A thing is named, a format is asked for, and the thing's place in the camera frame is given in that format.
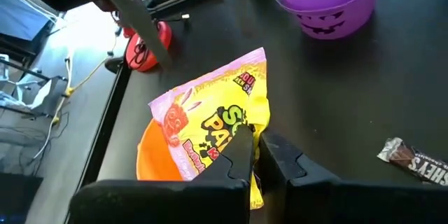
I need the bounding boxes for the purple pumpkin face bucket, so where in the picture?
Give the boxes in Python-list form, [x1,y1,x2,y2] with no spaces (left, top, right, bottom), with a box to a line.
[265,0,386,41]

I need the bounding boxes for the blue panel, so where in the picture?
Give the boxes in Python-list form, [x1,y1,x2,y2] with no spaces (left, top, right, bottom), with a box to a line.
[0,0,60,42]

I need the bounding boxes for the yellow cable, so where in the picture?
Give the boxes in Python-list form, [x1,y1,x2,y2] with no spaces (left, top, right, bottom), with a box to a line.
[33,34,119,160]

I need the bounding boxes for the red desk lamp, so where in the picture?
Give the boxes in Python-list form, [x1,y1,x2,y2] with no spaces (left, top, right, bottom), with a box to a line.
[124,20,174,74]

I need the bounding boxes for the Hershey's chocolate bar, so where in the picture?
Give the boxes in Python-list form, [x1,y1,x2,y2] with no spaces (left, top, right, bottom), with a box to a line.
[377,136,448,187]

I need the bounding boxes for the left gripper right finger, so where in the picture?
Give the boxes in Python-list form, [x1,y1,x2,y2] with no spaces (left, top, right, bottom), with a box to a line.
[259,132,339,224]

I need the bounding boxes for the orange pumpkin face bucket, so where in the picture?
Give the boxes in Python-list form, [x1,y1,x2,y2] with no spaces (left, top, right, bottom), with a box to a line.
[135,118,186,182]

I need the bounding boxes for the grey metal stand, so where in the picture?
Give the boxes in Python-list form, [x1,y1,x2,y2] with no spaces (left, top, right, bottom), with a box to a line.
[0,54,68,118]

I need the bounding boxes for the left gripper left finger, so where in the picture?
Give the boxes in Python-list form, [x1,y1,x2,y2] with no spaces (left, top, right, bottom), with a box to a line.
[190,124,256,183]

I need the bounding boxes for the yellow Sour Patch Kids bag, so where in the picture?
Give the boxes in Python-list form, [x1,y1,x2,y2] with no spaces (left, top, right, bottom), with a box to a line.
[148,46,272,211]

